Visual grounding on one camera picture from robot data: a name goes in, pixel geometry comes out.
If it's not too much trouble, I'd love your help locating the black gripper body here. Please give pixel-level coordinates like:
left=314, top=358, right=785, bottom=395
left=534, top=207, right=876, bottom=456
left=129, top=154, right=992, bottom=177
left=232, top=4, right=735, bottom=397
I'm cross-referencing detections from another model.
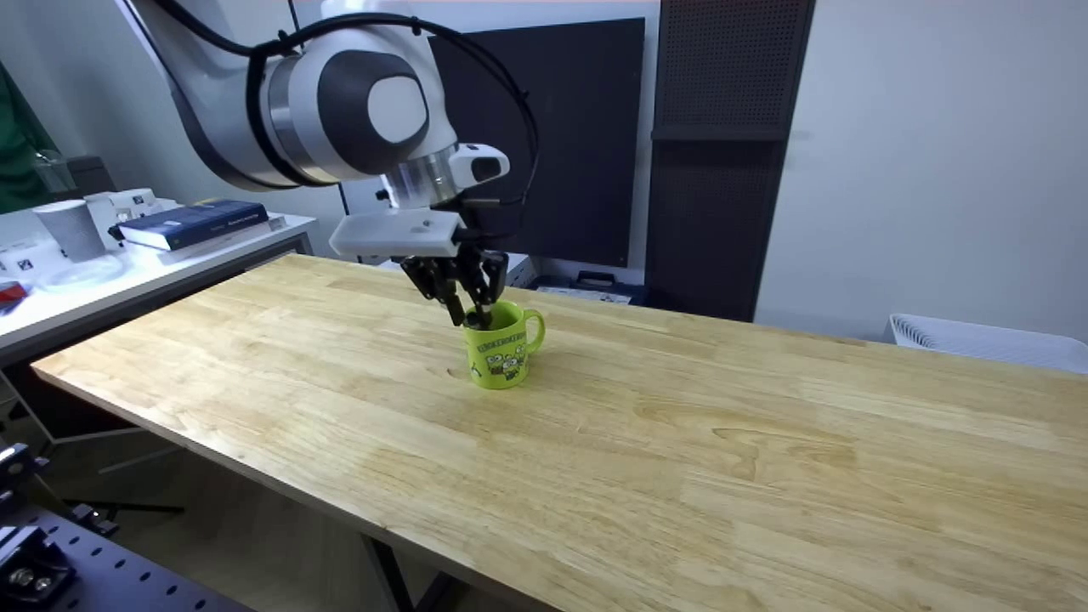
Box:
left=452, top=198, right=513, bottom=277

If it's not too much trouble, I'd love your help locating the yellow-green printed mug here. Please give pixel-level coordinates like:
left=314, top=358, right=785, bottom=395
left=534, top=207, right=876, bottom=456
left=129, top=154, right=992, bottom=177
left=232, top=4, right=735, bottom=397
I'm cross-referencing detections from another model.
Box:
left=457, top=301, right=551, bottom=395

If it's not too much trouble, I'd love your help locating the black device with white label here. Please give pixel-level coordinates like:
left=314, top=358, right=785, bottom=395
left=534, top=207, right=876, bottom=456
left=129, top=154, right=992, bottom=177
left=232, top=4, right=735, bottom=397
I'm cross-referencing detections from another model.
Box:
left=508, top=253, right=649, bottom=305

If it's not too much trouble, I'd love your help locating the large black monitor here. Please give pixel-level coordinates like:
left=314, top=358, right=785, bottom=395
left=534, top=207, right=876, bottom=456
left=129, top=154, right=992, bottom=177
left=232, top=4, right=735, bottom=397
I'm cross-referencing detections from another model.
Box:
left=425, top=15, right=649, bottom=273

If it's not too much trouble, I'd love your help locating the dark brown tall cabinet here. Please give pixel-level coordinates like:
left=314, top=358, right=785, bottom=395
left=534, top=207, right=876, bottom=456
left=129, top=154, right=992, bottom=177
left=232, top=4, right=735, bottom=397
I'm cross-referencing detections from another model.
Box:
left=643, top=0, right=820, bottom=324

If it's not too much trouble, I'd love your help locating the dark blue book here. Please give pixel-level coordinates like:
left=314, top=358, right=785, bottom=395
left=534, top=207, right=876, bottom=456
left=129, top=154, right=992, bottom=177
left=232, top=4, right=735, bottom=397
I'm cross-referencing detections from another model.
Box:
left=112, top=198, right=271, bottom=254

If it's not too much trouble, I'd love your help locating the black table leg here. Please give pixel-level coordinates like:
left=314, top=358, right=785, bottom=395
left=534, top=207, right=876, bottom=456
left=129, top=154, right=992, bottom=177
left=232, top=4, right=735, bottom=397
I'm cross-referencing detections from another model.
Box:
left=359, top=530, right=457, bottom=612

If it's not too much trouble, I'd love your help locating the white side table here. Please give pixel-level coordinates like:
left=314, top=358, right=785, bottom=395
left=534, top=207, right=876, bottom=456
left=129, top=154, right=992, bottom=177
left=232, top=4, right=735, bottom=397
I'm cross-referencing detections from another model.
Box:
left=0, top=207, right=320, bottom=372

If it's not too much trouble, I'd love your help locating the white plastic box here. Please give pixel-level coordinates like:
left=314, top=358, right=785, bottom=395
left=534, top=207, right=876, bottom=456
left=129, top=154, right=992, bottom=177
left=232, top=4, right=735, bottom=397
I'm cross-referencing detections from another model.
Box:
left=31, top=188, right=184, bottom=262

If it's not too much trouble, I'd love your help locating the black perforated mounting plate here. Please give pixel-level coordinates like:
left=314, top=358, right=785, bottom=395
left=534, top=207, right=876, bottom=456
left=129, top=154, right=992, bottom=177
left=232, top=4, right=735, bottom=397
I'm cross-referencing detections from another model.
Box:
left=0, top=438, right=253, bottom=612

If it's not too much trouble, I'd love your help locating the green object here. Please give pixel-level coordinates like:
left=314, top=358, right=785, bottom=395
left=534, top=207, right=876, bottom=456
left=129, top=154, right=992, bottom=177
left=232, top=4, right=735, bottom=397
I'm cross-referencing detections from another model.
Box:
left=0, top=63, right=60, bottom=217

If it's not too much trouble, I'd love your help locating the white storage box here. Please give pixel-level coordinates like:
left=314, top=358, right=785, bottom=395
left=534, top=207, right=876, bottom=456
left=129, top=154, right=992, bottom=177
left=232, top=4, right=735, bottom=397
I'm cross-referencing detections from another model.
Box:
left=884, top=311, right=1088, bottom=378

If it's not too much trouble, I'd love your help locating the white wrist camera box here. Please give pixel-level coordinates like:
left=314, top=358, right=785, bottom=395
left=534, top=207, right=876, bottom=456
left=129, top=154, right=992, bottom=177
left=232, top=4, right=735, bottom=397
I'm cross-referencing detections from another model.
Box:
left=326, top=210, right=468, bottom=268

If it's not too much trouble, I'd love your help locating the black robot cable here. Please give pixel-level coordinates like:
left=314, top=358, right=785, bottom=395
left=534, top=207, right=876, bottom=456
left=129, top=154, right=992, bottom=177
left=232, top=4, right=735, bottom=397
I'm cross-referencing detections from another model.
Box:
left=151, top=0, right=544, bottom=250

